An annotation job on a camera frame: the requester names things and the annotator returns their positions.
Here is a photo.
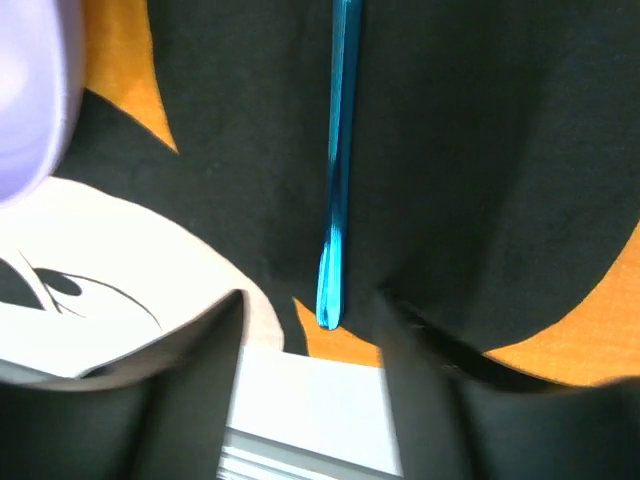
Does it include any orange cartoon mouse placemat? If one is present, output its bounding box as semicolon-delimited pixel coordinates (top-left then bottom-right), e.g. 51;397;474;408
1;1;639;385

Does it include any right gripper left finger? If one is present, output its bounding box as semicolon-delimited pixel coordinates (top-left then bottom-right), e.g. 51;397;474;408
1;290;244;479

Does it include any aluminium mounting rail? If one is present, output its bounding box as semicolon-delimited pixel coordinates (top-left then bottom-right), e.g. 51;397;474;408
217;429;399;480

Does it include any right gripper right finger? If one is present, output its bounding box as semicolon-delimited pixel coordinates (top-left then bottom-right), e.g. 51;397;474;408
372;294;639;479

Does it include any blue metal spoon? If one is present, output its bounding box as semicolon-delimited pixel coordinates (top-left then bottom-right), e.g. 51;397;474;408
315;0;363;330

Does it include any purple plastic plate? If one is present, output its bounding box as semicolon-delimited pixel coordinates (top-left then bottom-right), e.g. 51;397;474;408
1;0;85;204

